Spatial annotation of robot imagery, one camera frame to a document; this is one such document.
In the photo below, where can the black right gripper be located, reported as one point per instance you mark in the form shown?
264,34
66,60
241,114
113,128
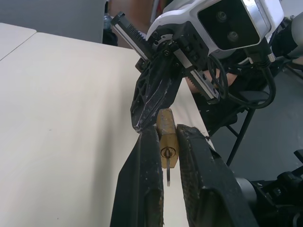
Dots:
189,40

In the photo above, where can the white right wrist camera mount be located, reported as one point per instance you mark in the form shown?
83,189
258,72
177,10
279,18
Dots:
180,11

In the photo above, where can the brass padlock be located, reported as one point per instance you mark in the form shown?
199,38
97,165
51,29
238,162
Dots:
169,142

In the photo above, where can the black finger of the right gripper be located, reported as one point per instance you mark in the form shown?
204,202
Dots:
142,99

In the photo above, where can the silver key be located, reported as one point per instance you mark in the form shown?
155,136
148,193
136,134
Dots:
168,175

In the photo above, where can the clear plastic bottle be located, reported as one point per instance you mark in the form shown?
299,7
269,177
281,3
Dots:
107,21

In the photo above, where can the silver and black robot body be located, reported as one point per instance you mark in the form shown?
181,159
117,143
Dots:
246,189

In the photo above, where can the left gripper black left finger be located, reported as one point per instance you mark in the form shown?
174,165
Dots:
139,179

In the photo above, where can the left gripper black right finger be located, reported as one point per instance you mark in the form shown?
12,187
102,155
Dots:
208,189

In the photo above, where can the black folding chair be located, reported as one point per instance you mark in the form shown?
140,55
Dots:
253,95

